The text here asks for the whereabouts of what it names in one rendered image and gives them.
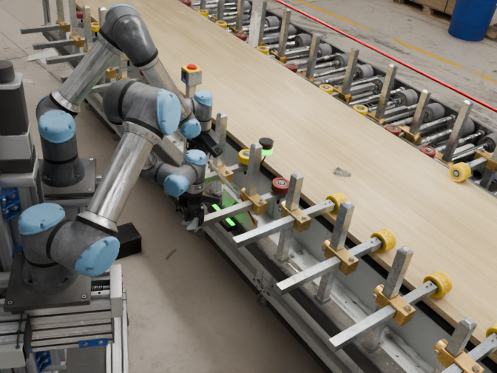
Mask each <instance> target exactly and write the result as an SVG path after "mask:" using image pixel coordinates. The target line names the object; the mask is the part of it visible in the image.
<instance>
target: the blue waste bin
mask: <svg viewBox="0 0 497 373"><path fill-rule="evenodd" d="M496 8H497V0H456V3H455V7H454V10H453V15H452V18H451V21H450V26H449V29H448V33H449V34H450V35H451V36H453V37H455V38H459V39H461V40H465V41H482V40H483V38H484V35H485V33H486V32H487V28H488V27H489V25H490V22H491V20H492V18H493V15H494V13H495V11H496Z"/></svg>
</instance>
